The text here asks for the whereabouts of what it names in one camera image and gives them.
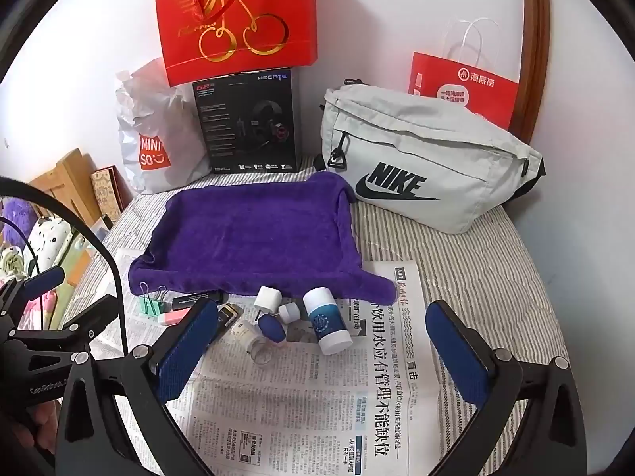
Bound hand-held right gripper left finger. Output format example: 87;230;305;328
54;297;221;476

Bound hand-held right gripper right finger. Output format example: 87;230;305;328
425;300;591;476

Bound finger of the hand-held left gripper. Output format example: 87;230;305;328
10;294;122;358
0;267;67;330

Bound pink and white pen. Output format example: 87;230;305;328
158;307;192;327

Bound black rectangular device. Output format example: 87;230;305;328
172;292;221;309

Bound green binder clip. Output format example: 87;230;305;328
134;280;172;317

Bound blue and pink small case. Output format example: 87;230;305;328
257;311;287;347

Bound white charger plug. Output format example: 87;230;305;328
254;285;283;325

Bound white and blue bottle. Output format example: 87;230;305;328
302;288;352;355

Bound person's left hand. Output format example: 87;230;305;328
15;397;63;457

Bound white spotted cloth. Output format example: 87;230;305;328
22;215;75;278

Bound black and gold box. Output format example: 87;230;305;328
216;304;240;330

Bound white tape roll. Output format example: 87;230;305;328
225;320;264;353

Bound purple fluffy toy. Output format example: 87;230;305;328
0;197;35;249

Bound wooden stand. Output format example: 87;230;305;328
27;148;102;219

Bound patterned book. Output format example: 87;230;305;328
90;167;125;224

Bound newspaper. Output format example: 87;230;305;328
92;245;447;476

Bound purple towel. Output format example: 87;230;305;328
128;171;402;305

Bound white plastic shopping bag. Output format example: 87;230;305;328
115;57;212;194

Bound grey waist bag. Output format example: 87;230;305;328
315;79;546;235

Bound black headphone box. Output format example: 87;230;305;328
192;67;301;175

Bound red gift bag gold print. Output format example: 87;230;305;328
155;0;318;87

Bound brown wooden headboard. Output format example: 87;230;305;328
513;0;551;142

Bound black cable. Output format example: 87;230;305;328
0;177;125;330

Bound clear plastic ring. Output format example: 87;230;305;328
245;342;273;365

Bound red paper bag white handles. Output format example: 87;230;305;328
408;17;521;132

